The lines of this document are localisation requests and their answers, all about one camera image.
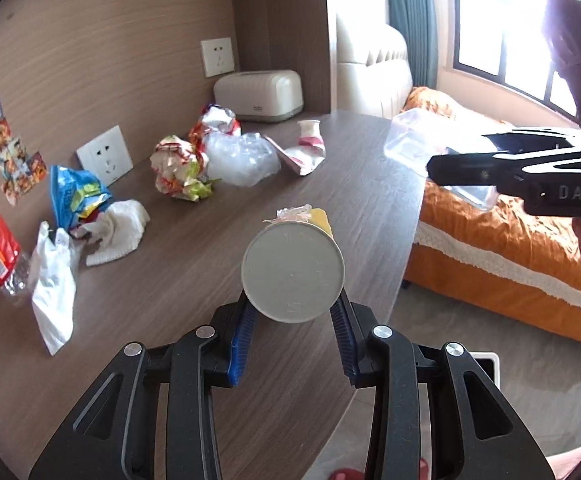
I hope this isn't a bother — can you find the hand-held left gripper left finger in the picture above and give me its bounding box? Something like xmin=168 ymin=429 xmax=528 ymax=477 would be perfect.
xmin=28 ymin=287 xmax=256 ymax=480

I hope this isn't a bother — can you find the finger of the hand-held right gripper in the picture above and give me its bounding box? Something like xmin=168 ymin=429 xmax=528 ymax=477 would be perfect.
xmin=480 ymin=130 xmax=581 ymax=153
xmin=427 ymin=150 xmax=581 ymax=188

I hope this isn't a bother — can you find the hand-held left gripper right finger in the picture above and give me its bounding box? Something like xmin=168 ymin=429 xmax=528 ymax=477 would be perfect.
xmin=327 ymin=290 xmax=556 ymax=480

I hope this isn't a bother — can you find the grey yellow paper cup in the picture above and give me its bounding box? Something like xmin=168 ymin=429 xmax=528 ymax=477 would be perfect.
xmin=240 ymin=205 xmax=346 ymax=324

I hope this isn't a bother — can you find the blue snack bag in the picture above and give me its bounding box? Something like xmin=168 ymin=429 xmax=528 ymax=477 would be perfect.
xmin=49 ymin=164 xmax=114 ymax=233

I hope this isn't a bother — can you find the clear plastic container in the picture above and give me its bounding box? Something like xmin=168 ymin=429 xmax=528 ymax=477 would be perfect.
xmin=383 ymin=109 xmax=501 ymax=211

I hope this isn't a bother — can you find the bed with orange blanket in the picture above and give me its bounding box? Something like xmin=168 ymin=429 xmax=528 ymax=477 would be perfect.
xmin=403 ymin=86 xmax=581 ymax=346

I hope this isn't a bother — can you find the dark framed window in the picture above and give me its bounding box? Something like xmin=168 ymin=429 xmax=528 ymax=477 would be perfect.
xmin=453 ymin=0 xmax=581 ymax=116

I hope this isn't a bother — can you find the cream padded headboard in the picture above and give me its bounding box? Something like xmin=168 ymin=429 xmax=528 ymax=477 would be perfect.
xmin=337 ymin=12 xmax=413 ymax=121

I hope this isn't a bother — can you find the white box on floor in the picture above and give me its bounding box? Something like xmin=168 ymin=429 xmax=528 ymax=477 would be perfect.
xmin=470 ymin=351 xmax=501 ymax=386

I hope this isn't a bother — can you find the teal curtain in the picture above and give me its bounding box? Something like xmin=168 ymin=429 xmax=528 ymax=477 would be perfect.
xmin=385 ymin=0 xmax=453 ymax=88

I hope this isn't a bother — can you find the small white yogurt bottle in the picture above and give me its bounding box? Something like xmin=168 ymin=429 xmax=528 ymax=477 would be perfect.
xmin=297 ymin=119 xmax=327 ymax=153

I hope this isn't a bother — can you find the white crumpled tissue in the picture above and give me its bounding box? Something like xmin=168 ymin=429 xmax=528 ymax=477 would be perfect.
xmin=78 ymin=199 xmax=151 ymax=267

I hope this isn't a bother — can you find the clear crumpled plastic bag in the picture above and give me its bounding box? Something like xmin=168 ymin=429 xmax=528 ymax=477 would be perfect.
xmin=205 ymin=131 xmax=282 ymax=188

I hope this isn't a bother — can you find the colourful crumpled snack wrapper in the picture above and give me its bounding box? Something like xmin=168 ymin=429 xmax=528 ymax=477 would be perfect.
xmin=150 ymin=135 xmax=221 ymax=203

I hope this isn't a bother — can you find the white plastic bag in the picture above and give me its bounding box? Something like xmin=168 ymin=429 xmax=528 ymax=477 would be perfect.
xmin=30 ymin=221 xmax=84 ymax=357

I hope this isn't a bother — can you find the cream bread box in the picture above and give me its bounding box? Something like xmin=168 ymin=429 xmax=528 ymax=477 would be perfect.
xmin=214 ymin=70 xmax=304 ymax=123

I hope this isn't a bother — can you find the red silver crumpled wrapper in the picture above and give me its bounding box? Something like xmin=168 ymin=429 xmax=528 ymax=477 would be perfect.
xmin=188 ymin=104 xmax=241 ymax=148

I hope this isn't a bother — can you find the white wall socket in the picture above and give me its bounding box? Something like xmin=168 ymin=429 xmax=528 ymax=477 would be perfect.
xmin=76 ymin=125 xmax=134 ymax=187
xmin=200 ymin=37 xmax=236 ymax=79

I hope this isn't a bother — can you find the group of cartoon wall stickers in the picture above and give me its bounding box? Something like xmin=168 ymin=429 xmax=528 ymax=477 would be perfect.
xmin=0 ymin=94 xmax=50 ymax=206

